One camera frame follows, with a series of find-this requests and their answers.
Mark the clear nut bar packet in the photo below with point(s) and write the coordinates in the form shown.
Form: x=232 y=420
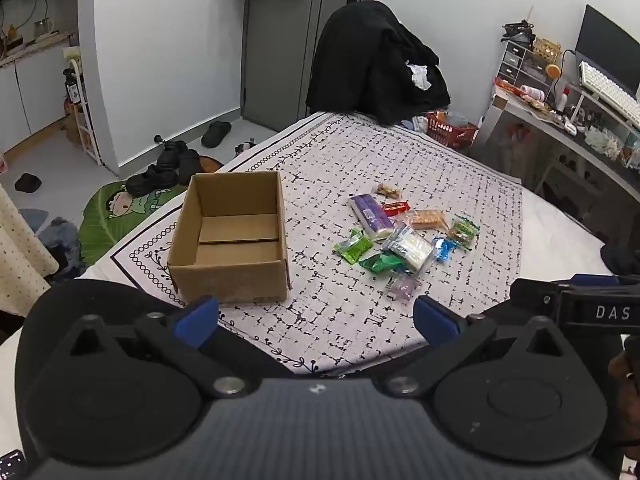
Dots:
x=388 y=191

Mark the light blue clothes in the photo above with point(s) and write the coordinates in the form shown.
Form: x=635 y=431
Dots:
x=412 y=124

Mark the pink clear small packet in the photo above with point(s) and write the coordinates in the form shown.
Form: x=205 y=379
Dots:
x=402 y=287

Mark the dark cloth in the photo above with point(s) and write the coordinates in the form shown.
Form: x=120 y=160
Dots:
x=622 y=260

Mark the red plastic basket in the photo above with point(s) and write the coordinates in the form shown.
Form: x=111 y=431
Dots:
x=450 y=132

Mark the green cartoon rug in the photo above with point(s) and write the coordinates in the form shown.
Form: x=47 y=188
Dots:
x=107 y=220

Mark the white keyboard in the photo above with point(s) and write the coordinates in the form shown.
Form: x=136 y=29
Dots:
x=607 y=90

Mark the white storage rack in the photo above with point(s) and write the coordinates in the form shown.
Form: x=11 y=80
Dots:
x=85 y=120

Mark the long purple snack packet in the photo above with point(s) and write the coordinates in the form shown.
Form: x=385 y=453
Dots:
x=370 y=215

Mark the black shoe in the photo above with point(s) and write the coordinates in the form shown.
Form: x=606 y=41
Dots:
x=150 y=181
x=191 y=165
x=172 y=154

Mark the clear white snack packet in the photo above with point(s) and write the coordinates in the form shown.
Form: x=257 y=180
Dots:
x=410 y=249

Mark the black keypad device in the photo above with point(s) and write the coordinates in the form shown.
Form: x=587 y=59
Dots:
x=10 y=462

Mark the grey drawer organiser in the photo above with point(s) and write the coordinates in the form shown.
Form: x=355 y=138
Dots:
x=515 y=62

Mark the black computer monitor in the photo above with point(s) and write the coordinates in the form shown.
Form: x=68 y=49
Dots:
x=605 y=45

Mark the green cookie packet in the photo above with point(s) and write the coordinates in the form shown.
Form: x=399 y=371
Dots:
x=462 y=232

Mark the person's right hand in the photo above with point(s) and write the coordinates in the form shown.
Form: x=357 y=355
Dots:
x=626 y=377

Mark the brown cardboard box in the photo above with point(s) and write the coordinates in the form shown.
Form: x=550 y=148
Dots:
x=230 y=280

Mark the black-dashed white printed blanket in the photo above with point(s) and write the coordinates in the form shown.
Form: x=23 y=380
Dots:
x=325 y=170

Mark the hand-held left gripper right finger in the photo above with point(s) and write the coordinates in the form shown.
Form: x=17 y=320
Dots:
x=436 y=319

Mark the small blue snack packet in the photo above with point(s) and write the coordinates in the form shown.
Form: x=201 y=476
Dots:
x=444 y=248

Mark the white cabinet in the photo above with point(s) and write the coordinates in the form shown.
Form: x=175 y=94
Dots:
x=30 y=95

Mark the dark green snack packet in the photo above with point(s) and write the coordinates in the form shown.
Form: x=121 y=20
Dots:
x=382 y=262

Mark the black jacket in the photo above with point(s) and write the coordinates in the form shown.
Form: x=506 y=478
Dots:
x=360 y=60

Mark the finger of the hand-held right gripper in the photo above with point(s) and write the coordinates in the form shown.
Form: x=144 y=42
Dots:
x=595 y=279
x=530 y=294

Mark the crumpled white cloth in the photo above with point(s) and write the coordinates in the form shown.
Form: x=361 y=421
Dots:
x=419 y=77

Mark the grey desk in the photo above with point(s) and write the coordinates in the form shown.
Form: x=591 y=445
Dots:
x=550 y=127

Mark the dotted cream cloth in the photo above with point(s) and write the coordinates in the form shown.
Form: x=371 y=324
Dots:
x=20 y=245

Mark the grey blue cloth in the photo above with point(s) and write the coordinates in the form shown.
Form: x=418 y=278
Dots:
x=55 y=240

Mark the dark spray bottle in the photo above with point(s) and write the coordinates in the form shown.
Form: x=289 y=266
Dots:
x=72 y=87

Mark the small red snack packet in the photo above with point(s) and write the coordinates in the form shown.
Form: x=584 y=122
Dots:
x=395 y=207

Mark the white bottle with red cap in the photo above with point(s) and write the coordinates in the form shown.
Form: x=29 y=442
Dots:
x=562 y=101

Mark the black slipper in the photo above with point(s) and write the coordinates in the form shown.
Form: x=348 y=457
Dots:
x=216 y=133

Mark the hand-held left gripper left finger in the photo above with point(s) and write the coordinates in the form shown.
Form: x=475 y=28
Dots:
x=192 y=321

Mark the orange cracker packet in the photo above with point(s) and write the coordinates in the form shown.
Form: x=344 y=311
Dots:
x=425 y=219

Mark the grey door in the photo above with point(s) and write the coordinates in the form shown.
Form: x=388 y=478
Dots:
x=280 y=35

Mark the small black cloth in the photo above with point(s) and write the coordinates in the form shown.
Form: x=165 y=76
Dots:
x=27 y=182

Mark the bright green snack packet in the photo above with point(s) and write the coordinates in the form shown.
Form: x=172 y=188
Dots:
x=354 y=246

